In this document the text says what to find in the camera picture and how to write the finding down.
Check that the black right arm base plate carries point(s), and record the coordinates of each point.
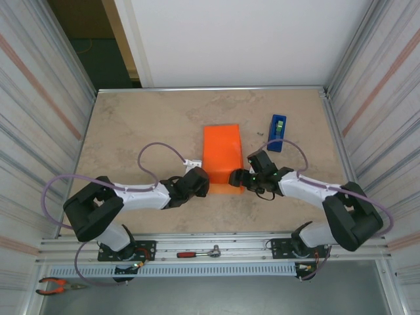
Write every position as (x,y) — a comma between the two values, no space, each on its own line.
(279,246)

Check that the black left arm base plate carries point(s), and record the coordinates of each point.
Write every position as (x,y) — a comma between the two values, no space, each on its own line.
(147,246)

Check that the black connector block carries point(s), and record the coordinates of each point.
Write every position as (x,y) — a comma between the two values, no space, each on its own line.
(305,269)
(126,269)

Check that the thin aluminium frame bar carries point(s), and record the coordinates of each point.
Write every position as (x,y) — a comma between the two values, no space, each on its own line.
(213,88)

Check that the wide aluminium mounting rail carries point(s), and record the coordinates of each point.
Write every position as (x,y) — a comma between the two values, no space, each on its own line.
(246,244)

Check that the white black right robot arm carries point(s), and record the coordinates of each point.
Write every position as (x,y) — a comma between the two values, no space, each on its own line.
(305,187)

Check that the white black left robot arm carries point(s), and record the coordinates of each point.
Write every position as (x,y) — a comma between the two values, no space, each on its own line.
(144,197)

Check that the blue tape dispenser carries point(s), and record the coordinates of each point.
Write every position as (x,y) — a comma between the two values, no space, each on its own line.
(275,142)

